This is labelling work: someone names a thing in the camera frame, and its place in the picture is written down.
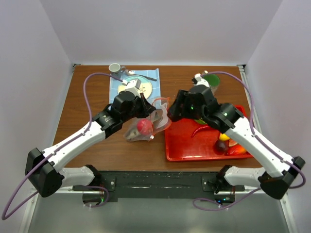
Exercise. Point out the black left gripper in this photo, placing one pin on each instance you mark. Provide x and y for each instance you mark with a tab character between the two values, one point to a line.
146	108

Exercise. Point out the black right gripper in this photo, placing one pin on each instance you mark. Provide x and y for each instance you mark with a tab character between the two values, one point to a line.
183	97

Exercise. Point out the red apple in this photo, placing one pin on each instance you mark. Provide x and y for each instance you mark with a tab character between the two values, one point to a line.
144	126

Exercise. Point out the clear zip top bag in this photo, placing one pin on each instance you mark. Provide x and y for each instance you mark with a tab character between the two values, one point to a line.
161	103

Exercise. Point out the grey toy fish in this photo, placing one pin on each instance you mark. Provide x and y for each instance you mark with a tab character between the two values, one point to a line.
133	135

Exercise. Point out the red chili pepper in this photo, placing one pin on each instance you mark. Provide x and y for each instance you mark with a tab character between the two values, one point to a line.
201	128

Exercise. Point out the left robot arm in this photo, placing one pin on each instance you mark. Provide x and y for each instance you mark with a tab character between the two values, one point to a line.
46	169

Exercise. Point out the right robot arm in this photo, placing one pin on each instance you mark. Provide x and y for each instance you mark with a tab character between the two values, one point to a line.
278	170

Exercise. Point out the blue checked cloth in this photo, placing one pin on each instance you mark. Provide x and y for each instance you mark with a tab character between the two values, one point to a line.
116	86

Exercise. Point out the cream and teal plate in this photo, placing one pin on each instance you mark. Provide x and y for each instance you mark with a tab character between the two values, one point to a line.
145	86

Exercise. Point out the floral mug green inside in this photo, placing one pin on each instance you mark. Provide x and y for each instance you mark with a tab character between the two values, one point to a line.
212	79

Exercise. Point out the red plastic tray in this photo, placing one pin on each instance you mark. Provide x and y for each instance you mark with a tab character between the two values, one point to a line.
181	147

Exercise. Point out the metal spoon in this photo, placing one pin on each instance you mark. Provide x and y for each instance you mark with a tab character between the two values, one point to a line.
132	73

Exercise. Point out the yellow lemon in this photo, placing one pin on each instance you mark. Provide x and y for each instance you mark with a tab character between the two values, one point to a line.
224	137

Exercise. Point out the grey mug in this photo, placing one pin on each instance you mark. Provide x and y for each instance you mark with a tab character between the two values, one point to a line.
116	69

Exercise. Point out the watermelon slice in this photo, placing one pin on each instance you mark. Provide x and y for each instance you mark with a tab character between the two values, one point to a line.
232	143

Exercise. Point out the red pink peach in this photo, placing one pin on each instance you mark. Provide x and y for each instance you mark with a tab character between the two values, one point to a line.
236	150

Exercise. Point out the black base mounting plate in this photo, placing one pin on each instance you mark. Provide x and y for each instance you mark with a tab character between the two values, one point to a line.
161	184

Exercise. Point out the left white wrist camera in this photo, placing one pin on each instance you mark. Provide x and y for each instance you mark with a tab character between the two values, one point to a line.
132	86

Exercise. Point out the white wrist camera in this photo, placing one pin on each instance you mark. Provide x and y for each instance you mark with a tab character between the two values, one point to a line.
132	86
199	80

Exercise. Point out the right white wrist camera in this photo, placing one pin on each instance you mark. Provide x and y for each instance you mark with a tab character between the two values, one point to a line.
199	80

